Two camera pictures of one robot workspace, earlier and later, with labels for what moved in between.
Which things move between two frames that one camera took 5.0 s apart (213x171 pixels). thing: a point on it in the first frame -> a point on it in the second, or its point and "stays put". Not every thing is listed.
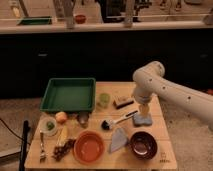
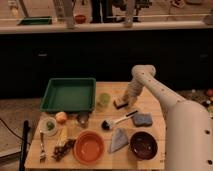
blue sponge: [142, 119] stays put
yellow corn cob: [63, 136] stays put
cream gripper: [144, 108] -> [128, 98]
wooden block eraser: [121, 101] stays put
